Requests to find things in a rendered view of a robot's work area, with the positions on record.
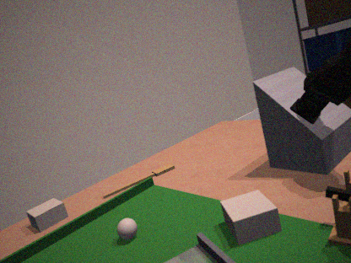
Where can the green flat mat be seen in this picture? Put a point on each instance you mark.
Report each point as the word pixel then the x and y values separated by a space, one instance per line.
pixel 168 222

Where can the white golf ball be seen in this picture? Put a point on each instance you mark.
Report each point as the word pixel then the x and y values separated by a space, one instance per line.
pixel 126 228

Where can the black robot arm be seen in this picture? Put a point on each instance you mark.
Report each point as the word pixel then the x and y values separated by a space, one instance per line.
pixel 329 83

